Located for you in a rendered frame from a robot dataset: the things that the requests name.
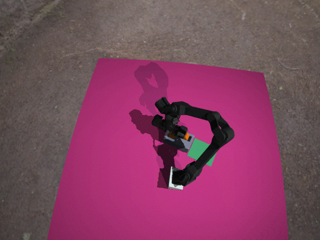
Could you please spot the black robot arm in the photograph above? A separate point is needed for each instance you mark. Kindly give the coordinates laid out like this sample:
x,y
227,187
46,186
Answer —
x,y
221,136

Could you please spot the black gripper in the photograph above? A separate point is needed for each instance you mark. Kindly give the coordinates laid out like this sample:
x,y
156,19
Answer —
x,y
179,131

